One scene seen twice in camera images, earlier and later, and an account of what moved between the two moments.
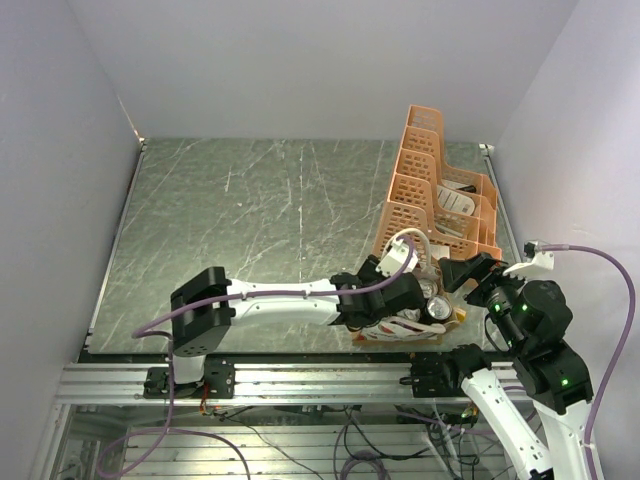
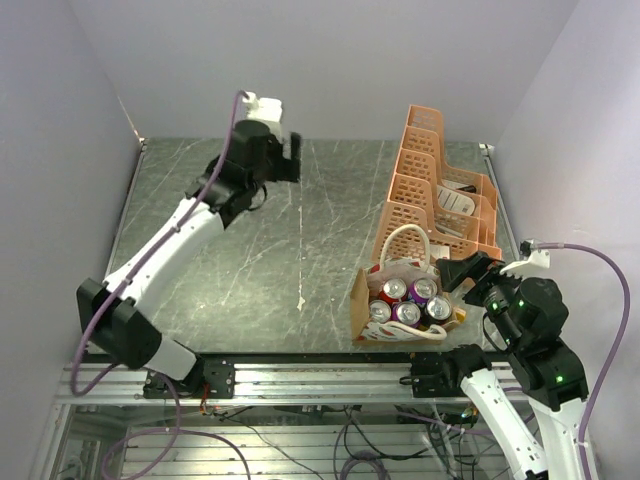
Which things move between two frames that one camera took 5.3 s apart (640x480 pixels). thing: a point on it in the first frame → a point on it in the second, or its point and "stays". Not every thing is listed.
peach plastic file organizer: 455,211 stays
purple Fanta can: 428,287 stays
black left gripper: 368,272 → 286,169
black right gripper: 456,272 stays
